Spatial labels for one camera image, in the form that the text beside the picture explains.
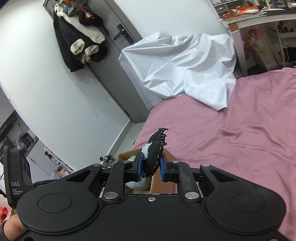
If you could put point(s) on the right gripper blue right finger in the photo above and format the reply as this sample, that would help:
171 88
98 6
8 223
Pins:
181 174

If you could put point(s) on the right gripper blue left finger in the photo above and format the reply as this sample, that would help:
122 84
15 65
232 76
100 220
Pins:
116 177

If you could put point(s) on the black white fabric pouch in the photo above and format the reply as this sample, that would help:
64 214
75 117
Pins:
149 164

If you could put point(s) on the person's left hand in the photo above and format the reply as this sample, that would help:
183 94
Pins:
12 228

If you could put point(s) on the cardboard box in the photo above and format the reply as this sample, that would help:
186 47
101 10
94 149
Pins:
157 185

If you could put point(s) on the pink bed sheet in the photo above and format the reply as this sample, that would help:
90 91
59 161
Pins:
253 138

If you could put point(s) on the grey door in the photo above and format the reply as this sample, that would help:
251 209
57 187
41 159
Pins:
109 72

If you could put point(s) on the white crumpled sheet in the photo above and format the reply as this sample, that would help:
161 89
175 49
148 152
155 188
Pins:
200 66

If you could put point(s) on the black white hanging jacket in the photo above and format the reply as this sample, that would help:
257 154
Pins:
80 34

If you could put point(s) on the beige tote bag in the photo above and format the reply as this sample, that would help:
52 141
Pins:
263 48

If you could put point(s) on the white desk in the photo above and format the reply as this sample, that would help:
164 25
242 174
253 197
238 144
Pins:
239 22

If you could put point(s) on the black door handle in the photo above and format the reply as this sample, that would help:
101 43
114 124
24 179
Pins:
124 33

